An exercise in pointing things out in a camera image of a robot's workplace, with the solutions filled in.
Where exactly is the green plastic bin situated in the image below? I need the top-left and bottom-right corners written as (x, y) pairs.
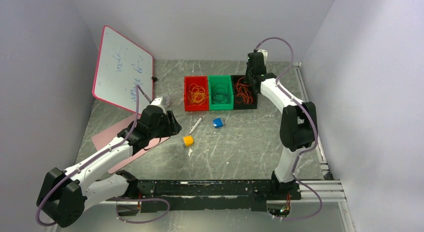
top-left (207, 75), bottom-right (234, 111)

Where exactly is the pink clipboard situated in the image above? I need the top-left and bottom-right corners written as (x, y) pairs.
top-left (91, 115), bottom-right (171, 175)

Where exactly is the yellow cable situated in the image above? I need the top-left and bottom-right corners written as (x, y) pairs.
top-left (188, 80), bottom-right (209, 104)
top-left (187, 88), bottom-right (208, 107)

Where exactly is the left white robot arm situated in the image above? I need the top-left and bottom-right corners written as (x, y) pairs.
top-left (35, 105), bottom-right (182, 228)

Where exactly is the yellow eraser block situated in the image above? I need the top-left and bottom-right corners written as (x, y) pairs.
top-left (181, 135), bottom-right (194, 148)

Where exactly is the red plastic bin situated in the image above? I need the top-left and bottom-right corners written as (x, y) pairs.
top-left (183, 76), bottom-right (209, 112)

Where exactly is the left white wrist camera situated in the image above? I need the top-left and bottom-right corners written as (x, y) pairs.
top-left (150, 96), bottom-right (167, 113)

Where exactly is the thin purple cable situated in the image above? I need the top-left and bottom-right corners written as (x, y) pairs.
top-left (211, 81), bottom-right (233, 106)

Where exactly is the black plastic bin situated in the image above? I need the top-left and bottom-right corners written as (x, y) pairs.
top-left (230, 75), bottom-right (258, 110)

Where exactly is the clear jar of paperclips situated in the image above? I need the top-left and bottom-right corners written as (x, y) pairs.
top-left (162, 95), bottom-right (171, 107)

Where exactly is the blue eraser block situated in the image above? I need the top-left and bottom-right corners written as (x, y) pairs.
top-left (212, 118), bottom-right (225, 129)

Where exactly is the pink framed whiteboard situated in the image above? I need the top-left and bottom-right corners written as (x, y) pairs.
top-left (92, 25), bottom-right (154, 112)

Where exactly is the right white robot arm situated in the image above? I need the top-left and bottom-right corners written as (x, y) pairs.
top-left (244, 49), bottom-right (317, 200)

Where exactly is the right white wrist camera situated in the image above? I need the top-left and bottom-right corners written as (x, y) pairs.
top-left (257, 49), bottom-right (268, 65)

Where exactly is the white marker pen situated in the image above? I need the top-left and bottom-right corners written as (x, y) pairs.
top-left (189, 117), bottom-right (203, 135)

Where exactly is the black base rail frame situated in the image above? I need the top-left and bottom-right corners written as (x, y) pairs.
top-left (56, 179), bottom-right (347, 214)

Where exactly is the orange cable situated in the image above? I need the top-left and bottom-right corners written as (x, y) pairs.
top-left (234, 83), bottom-right (255, 106)
top-left (235, 88), bottom-right (254, 105)

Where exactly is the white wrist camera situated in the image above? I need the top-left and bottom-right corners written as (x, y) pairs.
top-left (150, 96), bottom-right (167, 113)
top-left (257, 49), bottom-right (268, 65)

